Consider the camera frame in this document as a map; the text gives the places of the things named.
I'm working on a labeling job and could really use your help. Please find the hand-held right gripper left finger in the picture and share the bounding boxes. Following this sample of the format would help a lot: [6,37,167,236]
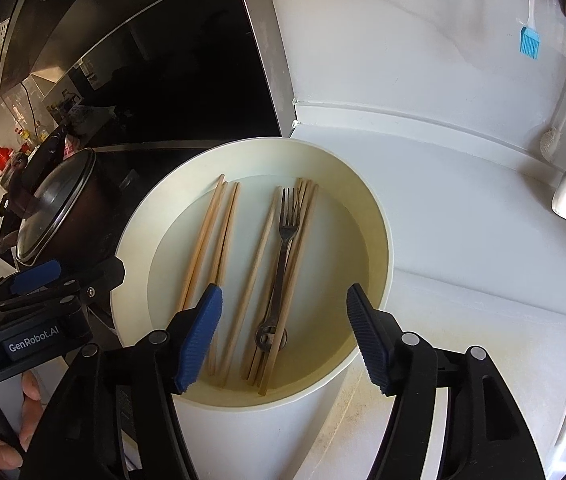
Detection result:
[20,282,225,480]

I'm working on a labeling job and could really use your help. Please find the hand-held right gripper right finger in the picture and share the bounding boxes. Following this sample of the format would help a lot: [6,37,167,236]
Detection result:
[345,282,546,480]

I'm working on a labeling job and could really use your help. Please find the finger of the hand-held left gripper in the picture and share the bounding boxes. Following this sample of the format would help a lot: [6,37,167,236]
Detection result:
[9,257,126,304]

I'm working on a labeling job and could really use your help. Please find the bundle of wooden chopsticks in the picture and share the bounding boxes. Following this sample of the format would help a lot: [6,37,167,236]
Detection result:
[178,174,320,396]

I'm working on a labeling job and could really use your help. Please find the white round bowl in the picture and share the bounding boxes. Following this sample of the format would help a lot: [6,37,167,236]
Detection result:
[110,136,395,480]

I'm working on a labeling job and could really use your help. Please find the metal fork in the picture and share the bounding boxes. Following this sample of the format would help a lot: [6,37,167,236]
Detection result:
[254,187,301,354]

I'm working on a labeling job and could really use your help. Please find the person's left hand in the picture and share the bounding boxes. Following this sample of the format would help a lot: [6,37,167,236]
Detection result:
[0,372,44,471]

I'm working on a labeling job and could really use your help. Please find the dark pot with glass lid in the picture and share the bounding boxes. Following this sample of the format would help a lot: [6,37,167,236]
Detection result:
[0,147,131,268]

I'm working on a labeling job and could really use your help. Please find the white plastic cutting board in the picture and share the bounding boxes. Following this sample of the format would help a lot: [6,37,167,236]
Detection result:
[308,265,566,480]

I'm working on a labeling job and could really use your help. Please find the red container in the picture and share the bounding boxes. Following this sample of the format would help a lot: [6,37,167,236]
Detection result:
[0,144,18,177]

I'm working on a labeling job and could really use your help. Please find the yellow oil bottle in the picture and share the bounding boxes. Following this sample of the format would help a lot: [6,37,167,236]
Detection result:
[13,119,51,147]

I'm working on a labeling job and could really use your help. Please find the blue silicone basting brush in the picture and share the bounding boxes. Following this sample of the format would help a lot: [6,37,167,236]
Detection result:
[518,0,541,61]

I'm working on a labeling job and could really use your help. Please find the white long-handled dish brush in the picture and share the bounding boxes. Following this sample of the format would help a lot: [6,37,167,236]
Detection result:
[539,25,566,162]

